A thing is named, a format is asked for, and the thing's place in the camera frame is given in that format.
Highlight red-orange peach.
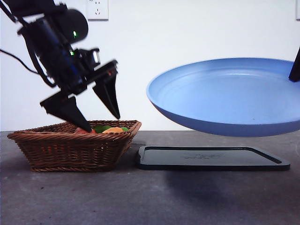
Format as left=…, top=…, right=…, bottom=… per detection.
left=75, top=127, right=96, bottom=135

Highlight brown wicker basket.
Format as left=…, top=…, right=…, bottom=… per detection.
left=7, top=120, right=143, bottom=173

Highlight large green pepper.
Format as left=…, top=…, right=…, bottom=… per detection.
left=93, top=125, right=113, bottom=134

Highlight black tray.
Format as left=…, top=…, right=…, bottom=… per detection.
left=135, top=145, right=291, bottom=171

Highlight blue plate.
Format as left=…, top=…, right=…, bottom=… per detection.
left=146, top=58, right=300, bottom=138

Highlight white wall socket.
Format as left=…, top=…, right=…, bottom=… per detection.
left=86, top=0, right=109, bottom=21

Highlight orange corn cob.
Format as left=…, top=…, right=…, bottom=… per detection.
left=102, top=127, right=124, bottom=134

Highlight thin black cable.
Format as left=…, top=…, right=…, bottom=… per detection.
left=0, top=48, right=42, bottom=75

